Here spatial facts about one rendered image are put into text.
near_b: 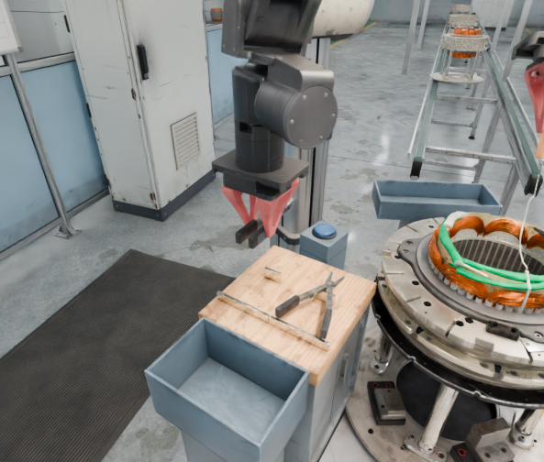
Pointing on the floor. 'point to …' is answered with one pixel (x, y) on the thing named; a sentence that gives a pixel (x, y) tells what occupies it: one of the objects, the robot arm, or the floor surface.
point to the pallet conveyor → (525, 159)
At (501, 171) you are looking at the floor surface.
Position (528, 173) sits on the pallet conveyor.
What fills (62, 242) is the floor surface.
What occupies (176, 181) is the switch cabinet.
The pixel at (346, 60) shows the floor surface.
